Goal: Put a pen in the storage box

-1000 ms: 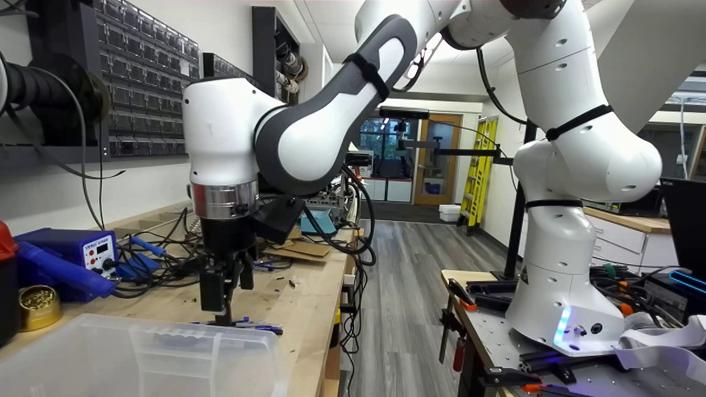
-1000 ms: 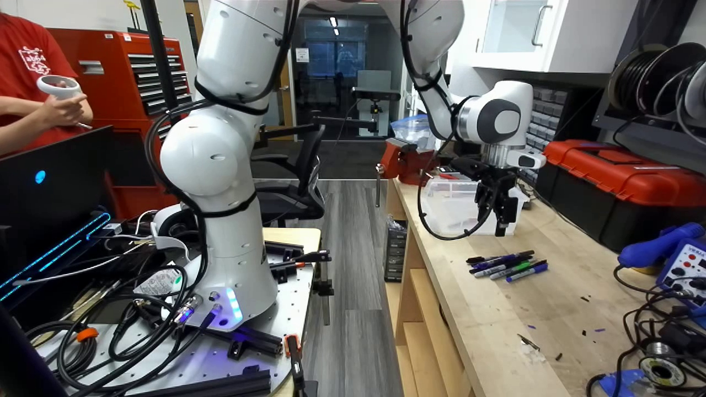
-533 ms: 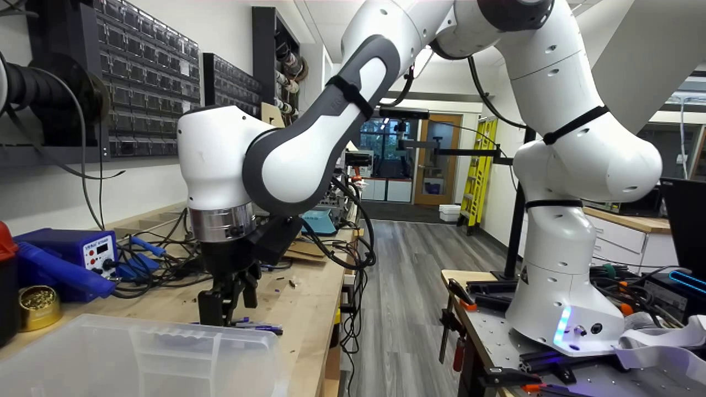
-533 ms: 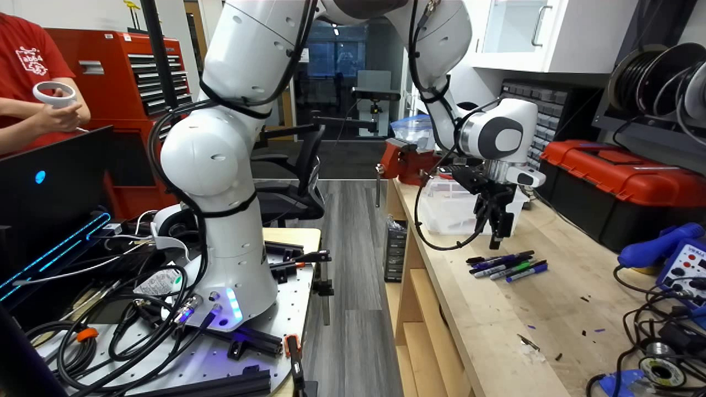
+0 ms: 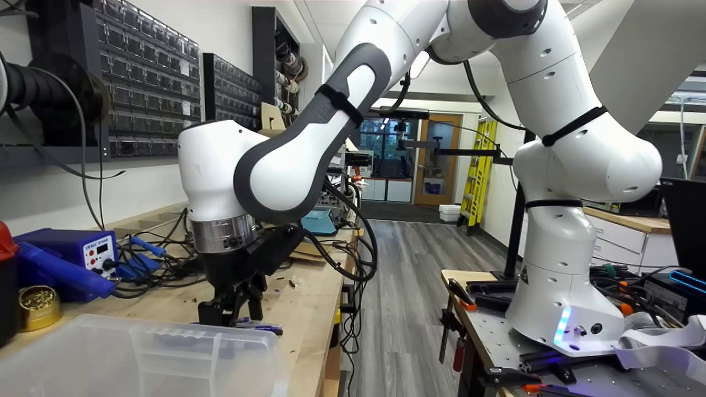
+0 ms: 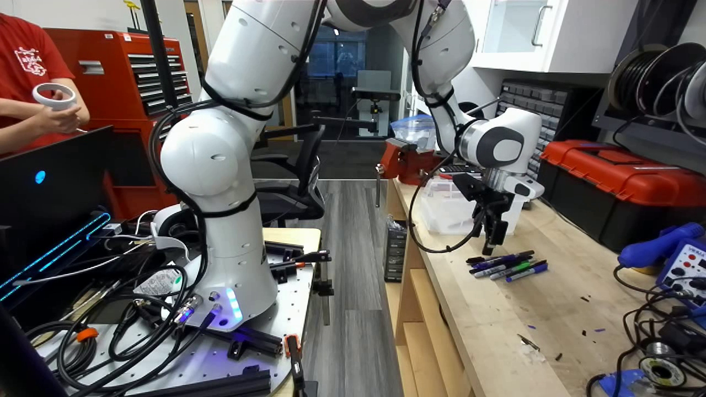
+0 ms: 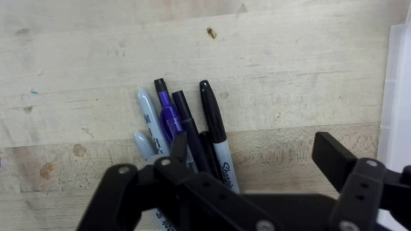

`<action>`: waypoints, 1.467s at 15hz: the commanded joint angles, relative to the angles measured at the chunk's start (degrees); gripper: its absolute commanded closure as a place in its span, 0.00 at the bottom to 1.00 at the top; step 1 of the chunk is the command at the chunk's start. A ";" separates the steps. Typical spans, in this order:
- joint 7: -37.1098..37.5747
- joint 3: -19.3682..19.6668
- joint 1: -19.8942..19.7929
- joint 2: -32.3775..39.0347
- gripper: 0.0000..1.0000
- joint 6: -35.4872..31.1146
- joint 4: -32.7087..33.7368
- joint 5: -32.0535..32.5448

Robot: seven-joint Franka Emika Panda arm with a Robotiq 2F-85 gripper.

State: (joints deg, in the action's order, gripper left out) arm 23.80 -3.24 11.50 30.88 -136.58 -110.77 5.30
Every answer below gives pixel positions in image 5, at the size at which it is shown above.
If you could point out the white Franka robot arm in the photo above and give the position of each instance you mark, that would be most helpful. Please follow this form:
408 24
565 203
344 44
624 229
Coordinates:
558 167

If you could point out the red and black toolbox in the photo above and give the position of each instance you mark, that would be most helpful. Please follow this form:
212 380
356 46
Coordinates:
5 287

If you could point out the large black drawer cabinet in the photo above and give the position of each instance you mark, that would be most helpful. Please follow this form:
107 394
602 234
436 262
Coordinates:
140 73

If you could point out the wooden door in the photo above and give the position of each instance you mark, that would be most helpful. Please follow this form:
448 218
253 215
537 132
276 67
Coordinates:
440 158

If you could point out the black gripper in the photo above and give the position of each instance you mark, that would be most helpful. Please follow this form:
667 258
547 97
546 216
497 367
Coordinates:
244 267

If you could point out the brass wool tip cleaner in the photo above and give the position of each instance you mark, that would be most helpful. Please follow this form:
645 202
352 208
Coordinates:
39 305

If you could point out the small black drawer cabinet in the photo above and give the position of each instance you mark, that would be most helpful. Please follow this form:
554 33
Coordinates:
235 90

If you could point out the clear plastic storage box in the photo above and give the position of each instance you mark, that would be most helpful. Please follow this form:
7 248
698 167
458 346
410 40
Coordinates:
110 359

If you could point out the blue soldering station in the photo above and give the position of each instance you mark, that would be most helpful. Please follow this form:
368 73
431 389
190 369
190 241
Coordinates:
79 249

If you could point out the black laptop screen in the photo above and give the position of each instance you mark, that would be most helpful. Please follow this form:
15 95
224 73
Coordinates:
687 228

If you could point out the black camera stand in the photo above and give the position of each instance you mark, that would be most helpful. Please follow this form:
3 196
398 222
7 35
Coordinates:
515 222

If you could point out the yellow caution sign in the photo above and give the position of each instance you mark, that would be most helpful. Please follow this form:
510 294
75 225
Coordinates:
479 173

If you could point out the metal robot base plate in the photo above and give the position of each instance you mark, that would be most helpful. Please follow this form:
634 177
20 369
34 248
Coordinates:
499 345

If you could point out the purple marker pen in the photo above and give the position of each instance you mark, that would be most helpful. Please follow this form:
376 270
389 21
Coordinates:
257 330

